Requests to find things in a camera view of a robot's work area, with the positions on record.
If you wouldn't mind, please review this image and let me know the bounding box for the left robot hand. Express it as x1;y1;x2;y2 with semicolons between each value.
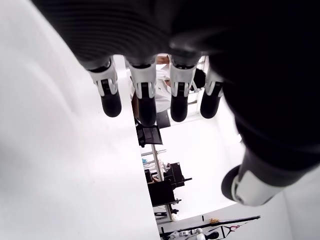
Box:
29;0;320;207

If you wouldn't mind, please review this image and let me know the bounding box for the seated person white shirt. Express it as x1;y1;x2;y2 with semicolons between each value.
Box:
128;56;207;129

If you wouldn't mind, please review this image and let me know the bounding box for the black folding chair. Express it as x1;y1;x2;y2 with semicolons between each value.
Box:
134;117;164;149

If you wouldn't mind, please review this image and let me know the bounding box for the black equipment case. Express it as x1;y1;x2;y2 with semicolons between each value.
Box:
163;161;193;190

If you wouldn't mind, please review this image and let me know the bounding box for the black cabinet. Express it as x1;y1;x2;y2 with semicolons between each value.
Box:
147;179;176;208

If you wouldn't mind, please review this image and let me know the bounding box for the black wheeled robot stand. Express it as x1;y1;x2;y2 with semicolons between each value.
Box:
159;214;261;240

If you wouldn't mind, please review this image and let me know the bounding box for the white humanoid robot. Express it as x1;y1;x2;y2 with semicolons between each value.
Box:
169;226;220;240

